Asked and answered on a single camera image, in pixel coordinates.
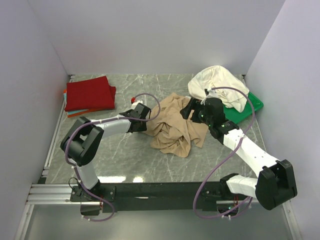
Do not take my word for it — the beige t shirt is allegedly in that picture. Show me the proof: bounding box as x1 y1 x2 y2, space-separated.
144 93 208 158

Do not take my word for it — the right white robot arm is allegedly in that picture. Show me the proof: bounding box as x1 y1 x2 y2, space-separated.
180 97 298 210

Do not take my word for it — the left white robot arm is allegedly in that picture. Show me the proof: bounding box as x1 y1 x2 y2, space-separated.
60 101 151 197

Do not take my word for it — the green plastic tray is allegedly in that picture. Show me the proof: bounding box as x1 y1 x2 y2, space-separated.
222 91 265 125

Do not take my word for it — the white t shirt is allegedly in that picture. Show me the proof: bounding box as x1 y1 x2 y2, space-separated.
187 65 250 113

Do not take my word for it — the folded red t shirt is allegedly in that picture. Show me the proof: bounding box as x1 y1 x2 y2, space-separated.
65 76 116 112

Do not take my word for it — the folded orange t shirt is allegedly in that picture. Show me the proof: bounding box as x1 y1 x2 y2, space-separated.
63 89 95 118

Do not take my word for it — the folded light blue t shirt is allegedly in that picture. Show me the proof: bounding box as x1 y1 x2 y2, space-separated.
63 91 88 117

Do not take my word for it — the black base beam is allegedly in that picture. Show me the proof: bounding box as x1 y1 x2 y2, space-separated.
69 181 250 216

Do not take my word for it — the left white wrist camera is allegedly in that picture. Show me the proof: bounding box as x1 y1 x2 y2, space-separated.
131 97 144 105

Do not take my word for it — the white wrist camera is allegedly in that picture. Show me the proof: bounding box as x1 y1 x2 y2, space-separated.
131 97 144 105
200 88 219 106

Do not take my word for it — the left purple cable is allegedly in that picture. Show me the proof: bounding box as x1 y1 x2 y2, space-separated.
64 92 162 223

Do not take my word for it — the purple cable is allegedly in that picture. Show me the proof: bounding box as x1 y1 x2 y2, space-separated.
193 86 256 220
64 92 162 223

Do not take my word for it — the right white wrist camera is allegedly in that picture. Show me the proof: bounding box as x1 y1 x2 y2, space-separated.
200 88 219 106

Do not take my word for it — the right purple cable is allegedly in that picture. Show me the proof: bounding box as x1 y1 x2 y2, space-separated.
193 86 256 220

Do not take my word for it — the aluminium frame rail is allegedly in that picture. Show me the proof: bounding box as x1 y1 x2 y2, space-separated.
13 181 303 240

